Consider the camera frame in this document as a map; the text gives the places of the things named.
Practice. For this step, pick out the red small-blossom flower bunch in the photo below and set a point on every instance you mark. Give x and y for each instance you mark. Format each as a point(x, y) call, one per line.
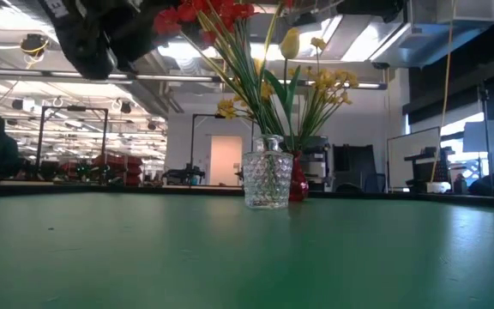
point(187, 13)

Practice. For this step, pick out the yellow small-blossom flower bunch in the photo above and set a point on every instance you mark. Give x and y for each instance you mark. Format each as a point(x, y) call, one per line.
point(226, 109)
point(328, 81)

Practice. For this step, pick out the yellow tulip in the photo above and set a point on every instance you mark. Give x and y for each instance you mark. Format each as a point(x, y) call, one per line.
point(290, 43)

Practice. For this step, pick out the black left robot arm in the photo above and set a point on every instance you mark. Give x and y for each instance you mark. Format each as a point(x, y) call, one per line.
point(84, 43)

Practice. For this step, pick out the red glass vase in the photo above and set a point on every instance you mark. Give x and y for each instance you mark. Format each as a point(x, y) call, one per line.
point(298, 184)

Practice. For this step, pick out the clear glass vase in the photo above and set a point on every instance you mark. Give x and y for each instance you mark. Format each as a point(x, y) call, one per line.
point(267, 176)

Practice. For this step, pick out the ceiling light tube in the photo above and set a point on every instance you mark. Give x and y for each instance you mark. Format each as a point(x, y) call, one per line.
point(165, 78)

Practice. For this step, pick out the black ceiling dome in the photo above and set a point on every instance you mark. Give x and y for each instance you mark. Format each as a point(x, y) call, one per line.
point(34, 44)

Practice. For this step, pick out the red storage bins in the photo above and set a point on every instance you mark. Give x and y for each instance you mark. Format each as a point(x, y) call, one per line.
point(122, 165)

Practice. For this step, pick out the white board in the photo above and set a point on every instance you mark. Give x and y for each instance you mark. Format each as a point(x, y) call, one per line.
point(410, 159)

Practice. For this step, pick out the pale door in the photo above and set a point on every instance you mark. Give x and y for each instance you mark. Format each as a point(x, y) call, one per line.
point(225, 159)

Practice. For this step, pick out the grey printer machine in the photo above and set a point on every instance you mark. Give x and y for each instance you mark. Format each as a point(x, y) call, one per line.
point(317, 163)

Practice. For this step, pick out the white paper sheet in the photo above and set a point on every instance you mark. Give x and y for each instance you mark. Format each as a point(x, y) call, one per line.
point(487, 135)

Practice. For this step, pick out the white box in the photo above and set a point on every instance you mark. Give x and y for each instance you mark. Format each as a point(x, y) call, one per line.
point(439, 187)

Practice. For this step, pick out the black stand pole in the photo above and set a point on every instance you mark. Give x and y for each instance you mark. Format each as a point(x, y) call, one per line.
point(486, 165)

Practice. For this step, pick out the green table mat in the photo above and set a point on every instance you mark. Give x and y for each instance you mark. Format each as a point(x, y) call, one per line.
point(230, 257)

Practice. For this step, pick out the grey ceiling duct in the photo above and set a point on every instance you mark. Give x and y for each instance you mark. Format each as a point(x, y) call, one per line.
point(435, 34)

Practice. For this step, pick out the black rack frame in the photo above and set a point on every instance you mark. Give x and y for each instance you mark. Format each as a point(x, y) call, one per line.
point(192, 141)
point(40, 141)

